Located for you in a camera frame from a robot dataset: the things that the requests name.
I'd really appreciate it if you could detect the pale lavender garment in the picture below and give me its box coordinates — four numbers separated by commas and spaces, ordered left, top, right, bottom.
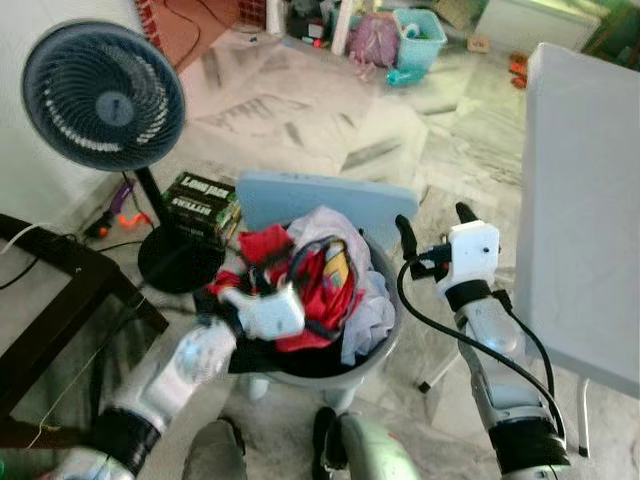
285, 205, 399, 366

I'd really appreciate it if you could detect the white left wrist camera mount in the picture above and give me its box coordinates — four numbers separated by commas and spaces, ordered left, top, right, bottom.
222, 283, 306, 341

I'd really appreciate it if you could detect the orange toy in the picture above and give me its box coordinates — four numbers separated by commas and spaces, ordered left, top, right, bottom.
508, 52, 529, 89

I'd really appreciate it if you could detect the grey folding table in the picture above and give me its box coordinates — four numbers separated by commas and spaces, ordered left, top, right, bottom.
512, 42, 640, 459

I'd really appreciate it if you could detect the white cabinet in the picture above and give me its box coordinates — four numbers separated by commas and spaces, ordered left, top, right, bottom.
473, 0, 603, 53

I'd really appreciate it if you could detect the purple orange hand tool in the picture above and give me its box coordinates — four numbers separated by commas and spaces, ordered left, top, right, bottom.
85, 178, 153, 239

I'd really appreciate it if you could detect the silver robot right leg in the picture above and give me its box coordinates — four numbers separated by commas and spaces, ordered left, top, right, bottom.
312, 405, 421, 480

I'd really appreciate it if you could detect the teal bottle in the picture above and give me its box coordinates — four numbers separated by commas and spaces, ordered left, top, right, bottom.
385, 66, 429, 88

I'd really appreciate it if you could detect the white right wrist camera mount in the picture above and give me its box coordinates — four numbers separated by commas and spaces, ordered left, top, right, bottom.
445, 220, 501, 286

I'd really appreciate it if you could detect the silver robot leg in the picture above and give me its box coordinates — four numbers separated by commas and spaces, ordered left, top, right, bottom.
312, 405, 421, 480
183, 418, 248, 480

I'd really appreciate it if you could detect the red garment with dark trim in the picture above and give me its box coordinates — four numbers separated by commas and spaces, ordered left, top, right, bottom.
207, 225, 366, 353

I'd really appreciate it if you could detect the grey plastic chair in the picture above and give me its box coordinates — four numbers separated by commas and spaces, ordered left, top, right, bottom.
235, 170, 461, 411

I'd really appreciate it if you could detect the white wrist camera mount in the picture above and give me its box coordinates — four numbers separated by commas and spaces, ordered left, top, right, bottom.
445, 220, 501, 286
222, 283, 306, 341

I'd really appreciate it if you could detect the small black garment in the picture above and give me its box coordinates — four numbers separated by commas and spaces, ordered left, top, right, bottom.
228, 335, 301, 376

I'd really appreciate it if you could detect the teal plastic basket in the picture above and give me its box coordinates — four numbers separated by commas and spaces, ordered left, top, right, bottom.
392, 8, 449, 73

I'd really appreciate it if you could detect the green black printed carton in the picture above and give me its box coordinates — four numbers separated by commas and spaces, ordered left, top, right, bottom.
160, 170, 243, 246

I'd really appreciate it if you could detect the purple bag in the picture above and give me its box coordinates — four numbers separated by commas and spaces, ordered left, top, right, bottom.
347, 12, 401, 69

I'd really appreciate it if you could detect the dark blue standing fan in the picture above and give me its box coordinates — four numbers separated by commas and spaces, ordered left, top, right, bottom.
20, 20, 229, 294

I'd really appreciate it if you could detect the silver robot left leg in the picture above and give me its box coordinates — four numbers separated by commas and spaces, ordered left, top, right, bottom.
183, 418, 248, 480

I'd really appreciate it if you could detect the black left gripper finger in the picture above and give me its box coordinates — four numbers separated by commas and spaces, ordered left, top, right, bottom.
208, 270, 253, 303

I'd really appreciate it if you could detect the yellow garment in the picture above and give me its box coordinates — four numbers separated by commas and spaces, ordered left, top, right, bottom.
322, 243, 353, 293

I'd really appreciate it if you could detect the black side table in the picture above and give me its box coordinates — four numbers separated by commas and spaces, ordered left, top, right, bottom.
0, 212, 169, 449

